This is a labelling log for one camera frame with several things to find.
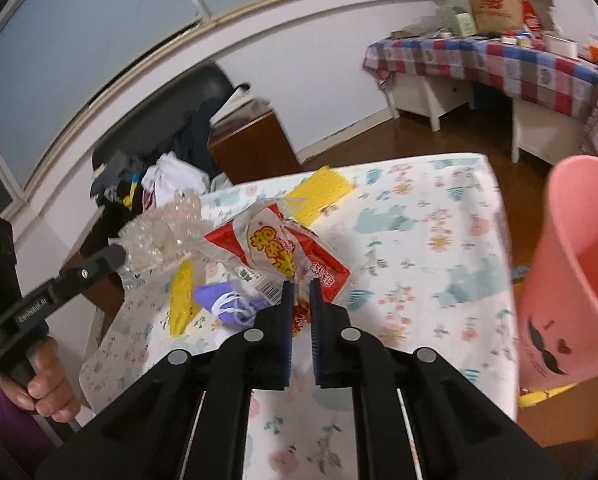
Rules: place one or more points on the white table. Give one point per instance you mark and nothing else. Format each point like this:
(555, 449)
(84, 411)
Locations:
(429, 95)

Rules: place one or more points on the yellow and blue cloth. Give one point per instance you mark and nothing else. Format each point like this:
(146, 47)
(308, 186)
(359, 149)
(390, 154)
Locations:
(129, 191)

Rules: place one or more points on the grey cloth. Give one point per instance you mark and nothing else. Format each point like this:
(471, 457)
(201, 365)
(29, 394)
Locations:
(111, 170)

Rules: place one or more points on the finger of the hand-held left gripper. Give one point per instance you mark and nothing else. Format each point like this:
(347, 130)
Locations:
(79, 275)

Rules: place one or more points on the dark clothes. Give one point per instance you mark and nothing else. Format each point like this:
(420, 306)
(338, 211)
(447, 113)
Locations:
(194, 135)

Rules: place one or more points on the clear bubble wrap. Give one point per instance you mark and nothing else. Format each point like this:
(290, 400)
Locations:
(164, 230)

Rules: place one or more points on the pink trash bin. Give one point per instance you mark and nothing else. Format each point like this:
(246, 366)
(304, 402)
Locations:
(569, 270)

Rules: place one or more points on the person's left forearm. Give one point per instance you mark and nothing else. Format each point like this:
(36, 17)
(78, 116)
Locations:
(9, 425)

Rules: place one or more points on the red snack packet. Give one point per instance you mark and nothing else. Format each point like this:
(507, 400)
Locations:
(274, 250)

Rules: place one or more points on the person's left hand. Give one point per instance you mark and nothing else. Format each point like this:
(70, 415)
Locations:
(51, 385)

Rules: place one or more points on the large window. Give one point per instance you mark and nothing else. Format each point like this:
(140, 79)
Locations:
(79, 35)

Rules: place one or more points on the white bowl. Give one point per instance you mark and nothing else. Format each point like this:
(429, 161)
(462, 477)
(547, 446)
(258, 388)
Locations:
(560, 45)

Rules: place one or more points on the white garment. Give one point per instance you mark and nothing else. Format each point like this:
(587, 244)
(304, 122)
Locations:
(176, 172)

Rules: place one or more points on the green box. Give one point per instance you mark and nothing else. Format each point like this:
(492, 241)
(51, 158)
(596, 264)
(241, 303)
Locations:
(456, 20)

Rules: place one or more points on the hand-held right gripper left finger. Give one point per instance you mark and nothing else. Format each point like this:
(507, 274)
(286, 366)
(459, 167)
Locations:
(288, 320)

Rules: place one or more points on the brown paper bag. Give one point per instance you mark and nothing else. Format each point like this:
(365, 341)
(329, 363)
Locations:
(489, 2)

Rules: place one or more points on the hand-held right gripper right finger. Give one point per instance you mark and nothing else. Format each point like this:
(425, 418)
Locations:
(317, 320)

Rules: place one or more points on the white cloth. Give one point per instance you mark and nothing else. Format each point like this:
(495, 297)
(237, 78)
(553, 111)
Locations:
(236, 91)

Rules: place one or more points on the floral tablecloth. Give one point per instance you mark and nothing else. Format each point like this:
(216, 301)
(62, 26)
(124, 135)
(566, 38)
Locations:
(429, 240)

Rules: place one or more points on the wooden side table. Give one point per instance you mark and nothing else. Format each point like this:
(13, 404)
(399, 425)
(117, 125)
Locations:
(254, 145)

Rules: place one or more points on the purple packet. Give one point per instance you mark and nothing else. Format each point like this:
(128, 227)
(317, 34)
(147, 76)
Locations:
(229, 302)

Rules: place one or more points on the checked tablecloth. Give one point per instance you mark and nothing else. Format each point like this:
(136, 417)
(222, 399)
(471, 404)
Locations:
(479, 60)

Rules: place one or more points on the yellow foam fruit net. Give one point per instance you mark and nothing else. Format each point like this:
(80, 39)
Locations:
(321, 190)
(181, 300)

